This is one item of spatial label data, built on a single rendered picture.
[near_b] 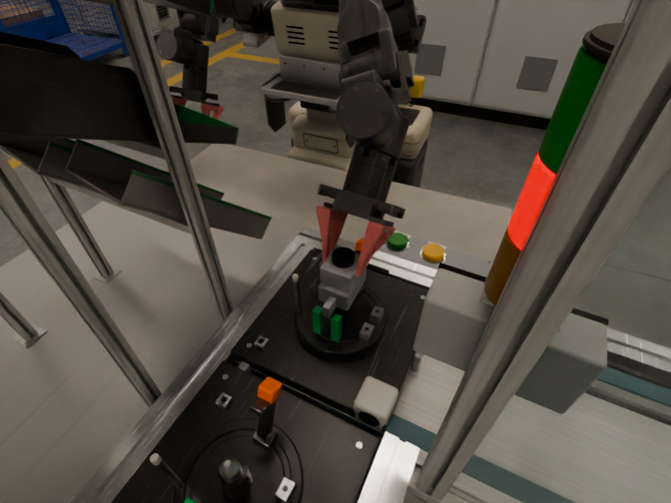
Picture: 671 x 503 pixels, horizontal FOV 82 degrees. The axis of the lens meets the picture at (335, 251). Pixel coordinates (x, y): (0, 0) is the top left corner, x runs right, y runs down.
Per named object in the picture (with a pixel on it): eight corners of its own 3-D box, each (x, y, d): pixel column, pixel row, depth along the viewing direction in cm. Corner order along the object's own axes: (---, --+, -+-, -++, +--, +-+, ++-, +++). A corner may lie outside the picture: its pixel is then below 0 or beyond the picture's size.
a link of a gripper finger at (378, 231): (366, 284, 46) (389, 209, 45) (314, 265, 48) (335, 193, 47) (379, 279, 52) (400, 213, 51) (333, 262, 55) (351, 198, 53)
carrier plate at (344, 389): (311, 255, 73) (310, 248, 71) (435, 300, 65) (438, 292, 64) (232, 358, 57) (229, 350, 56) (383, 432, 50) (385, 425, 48)
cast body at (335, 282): (338, 269, 57) (338, 234, 52) (365, 279, 56) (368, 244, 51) (311, 311, 52) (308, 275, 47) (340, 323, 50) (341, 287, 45)
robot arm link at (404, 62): (409, 56, 49) (344, 77, 51) (393, 4, 38) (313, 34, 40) (425, 150, 48) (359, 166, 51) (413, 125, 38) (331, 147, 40)
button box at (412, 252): (383, 249, 81) (386, 227, 77) (485, 282, 75) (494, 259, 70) (370, 270, 77) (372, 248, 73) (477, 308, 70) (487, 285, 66)
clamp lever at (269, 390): (262, 424, 46) (268, 374, 43) (276, 432, 45) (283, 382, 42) (243, 447, 43) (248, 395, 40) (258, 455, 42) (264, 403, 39)
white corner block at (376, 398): (365, 387, 54) (366, 373, 51) (396, 402, 53) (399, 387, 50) (351, 418, 51) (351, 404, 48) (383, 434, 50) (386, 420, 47)
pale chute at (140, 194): (214, 213, 76) (223, 192, 76) (262, 240, 71) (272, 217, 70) (63, 169, 51) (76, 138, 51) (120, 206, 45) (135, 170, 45)
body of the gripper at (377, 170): (391, 221, 45) (410, 158, 44) (314, 197, 48) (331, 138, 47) (401, 223, 51) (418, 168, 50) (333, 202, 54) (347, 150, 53)
